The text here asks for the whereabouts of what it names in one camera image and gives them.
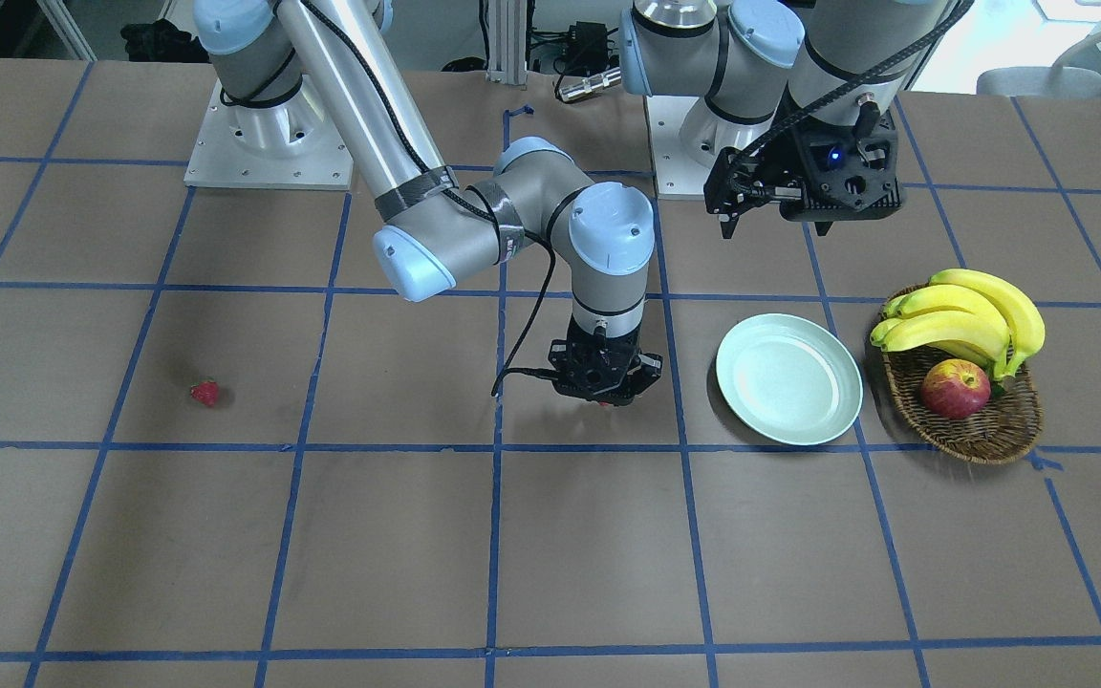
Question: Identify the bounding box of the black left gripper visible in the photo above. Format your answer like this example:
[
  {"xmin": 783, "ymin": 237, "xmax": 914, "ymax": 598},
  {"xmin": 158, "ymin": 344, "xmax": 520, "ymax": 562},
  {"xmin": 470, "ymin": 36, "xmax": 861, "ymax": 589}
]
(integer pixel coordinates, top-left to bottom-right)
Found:
[{"xmin": 704, "ymin": 105, "xmax": 904, "ymax": 240}]

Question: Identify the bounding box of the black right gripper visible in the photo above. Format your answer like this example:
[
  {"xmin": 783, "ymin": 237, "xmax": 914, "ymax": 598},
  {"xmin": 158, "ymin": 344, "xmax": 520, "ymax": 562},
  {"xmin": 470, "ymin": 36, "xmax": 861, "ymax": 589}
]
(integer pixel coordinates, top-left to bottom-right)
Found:
[{"xmin": 548, "ymin": 323, "xmax": 663, "ymax": 406}]

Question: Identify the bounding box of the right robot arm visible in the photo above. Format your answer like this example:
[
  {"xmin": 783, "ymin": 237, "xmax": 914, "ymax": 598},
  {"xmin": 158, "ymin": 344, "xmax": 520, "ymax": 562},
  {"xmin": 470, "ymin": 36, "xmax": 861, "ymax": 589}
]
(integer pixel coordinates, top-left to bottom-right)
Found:
[{"xmin": 193, "ymin": 1, "xmax": 663, "ymax": 406}]

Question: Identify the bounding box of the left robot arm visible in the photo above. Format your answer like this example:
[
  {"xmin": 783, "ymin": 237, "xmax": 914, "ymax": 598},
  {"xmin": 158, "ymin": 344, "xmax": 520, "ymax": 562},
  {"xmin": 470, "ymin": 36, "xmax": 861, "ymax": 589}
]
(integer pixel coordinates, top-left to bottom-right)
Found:
[{"xmin": 617, "ymin": 1, "xmax": 971, "ymax": 238}]

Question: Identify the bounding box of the light green plate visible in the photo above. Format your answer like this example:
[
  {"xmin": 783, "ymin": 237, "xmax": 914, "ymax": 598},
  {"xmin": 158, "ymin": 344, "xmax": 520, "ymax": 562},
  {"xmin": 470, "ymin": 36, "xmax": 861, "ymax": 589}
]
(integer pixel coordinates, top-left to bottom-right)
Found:
[{"xmin": 715, "ymin": 313, "xmax": 862, "ymax": 447}]

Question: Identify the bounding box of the yellow banana bunch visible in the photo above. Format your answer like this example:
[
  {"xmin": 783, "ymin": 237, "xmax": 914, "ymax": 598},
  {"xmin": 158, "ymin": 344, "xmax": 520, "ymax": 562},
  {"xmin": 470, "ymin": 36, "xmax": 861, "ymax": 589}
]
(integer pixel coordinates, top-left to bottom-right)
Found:
[{"xmin": 869, "ymin": 269, "xmax": 1046, "ymax": 382}]

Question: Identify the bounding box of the silver cylindrical connector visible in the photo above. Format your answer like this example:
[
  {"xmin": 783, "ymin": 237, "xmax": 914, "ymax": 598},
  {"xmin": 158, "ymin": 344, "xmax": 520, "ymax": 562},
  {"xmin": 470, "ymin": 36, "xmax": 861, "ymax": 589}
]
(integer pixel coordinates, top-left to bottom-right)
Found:
[{"xmin": 553, "ymin": 67, "xmax": 623, "ymax": 103}]

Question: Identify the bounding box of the black power adapter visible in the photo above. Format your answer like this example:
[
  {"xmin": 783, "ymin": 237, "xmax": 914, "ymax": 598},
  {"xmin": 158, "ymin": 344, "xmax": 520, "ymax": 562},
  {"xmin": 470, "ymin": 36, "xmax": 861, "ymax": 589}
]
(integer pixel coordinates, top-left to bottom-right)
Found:
[{"xmin": 564, "ymin": 21, "xmax": 609, "ymax": 75}]

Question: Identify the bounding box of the red apple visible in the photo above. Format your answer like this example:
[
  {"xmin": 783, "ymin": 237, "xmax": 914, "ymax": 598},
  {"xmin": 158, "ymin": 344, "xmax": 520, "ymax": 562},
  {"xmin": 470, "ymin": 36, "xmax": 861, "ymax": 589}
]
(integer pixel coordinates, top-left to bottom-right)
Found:
[{"xmin": 918, "ymin": 358, "xmax": 991, "ymax": 419}]

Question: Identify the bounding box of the brown wicker basket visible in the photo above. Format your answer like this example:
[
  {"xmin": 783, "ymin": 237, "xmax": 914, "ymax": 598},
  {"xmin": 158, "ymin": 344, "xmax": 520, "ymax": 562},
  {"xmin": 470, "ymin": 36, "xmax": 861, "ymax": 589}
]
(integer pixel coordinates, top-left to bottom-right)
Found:
[{"xmin": 877, "ymin": 283, "xmax": 1045, "ymax": 466}]

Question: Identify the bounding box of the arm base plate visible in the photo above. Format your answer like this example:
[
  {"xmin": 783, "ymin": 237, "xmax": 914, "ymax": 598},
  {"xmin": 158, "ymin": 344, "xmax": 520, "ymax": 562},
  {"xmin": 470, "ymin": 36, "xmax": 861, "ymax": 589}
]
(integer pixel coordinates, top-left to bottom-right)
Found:
[
  {"xmin": 183, "ymin": 77, "xmax": 355, "ymax": 192},
  {"xmin": 645, "ymin": 96, "xmax": 731, "ymax": 201}
]

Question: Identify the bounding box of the aluminium frame post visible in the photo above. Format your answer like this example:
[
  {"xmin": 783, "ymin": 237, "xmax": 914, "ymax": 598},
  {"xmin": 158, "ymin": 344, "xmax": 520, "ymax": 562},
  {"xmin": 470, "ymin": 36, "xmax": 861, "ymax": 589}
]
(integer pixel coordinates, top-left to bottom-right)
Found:
[{"xmin": 484, "ymin": 0, "xmax": 531, "ymax": 90}]

